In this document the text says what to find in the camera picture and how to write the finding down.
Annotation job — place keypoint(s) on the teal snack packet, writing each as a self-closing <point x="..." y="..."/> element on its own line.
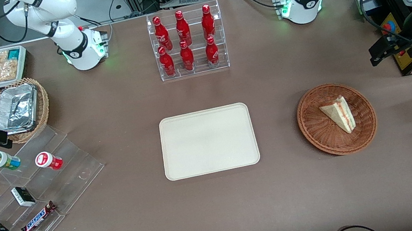
<point x="13" y="54"/>

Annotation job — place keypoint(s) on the red lid snack cup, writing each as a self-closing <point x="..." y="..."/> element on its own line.
<point x="46" y="160"/>

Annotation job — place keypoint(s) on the clear acrylic bottle rack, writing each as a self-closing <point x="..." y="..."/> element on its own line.
<point x="194" y="73"/>

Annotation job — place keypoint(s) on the triangular sandwich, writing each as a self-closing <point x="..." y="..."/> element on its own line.
<point x="341" y="115"/>

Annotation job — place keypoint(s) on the red cola bottle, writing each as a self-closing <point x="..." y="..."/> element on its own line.
<point x="182" y="28"/>
<point x="161" y="32"/>
<point x="207" y="22"/>
<point x="166" y="63"/>
<point x="212" y="51"/>
<point x="187" y="57"/>

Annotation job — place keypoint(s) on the snickers chocolate bar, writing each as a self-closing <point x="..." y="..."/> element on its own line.
<point x="37" y="218"/>

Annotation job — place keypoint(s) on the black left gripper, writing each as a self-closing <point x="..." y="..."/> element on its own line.
<point x="408" y="38"/>

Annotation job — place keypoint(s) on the round brown wicker basket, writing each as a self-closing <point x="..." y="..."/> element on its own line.
<point x="318" y="129"/>

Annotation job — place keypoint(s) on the oval light wicker basket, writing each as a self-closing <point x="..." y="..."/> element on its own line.
<point x="43" y="106"/>

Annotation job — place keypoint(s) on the green lid snack cup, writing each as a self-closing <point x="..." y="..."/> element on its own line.
<point x="2" y="160"/>

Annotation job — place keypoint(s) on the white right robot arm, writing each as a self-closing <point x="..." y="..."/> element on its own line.
<point x="75" y="49"/>

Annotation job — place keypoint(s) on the silver foil container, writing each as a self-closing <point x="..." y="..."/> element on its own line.
<point x="16" y="108"/>

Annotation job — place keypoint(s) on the beige plastic tray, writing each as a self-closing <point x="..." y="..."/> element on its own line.
<point x="208" y="140"/>

